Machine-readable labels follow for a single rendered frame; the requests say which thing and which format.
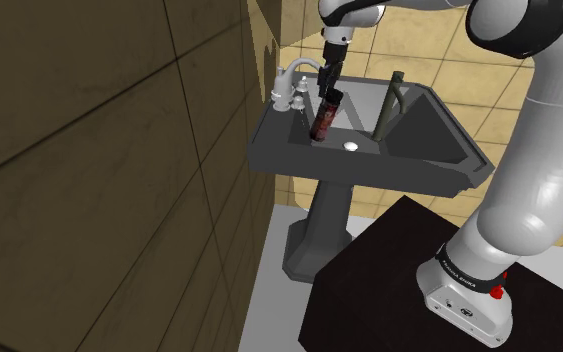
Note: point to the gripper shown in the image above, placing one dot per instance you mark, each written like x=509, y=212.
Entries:
x=332, y=54

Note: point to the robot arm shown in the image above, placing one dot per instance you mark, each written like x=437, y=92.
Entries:
x=544, y=170

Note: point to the silver faucet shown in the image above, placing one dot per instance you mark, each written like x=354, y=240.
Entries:
x=286, y=85

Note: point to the dark red spray can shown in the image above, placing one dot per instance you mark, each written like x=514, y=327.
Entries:
x=323, y=118

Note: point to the dark robot stand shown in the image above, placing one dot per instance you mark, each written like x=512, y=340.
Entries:
x=373, y=292

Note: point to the grey pedestal sink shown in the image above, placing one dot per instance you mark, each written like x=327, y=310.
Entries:
x=422, y=126

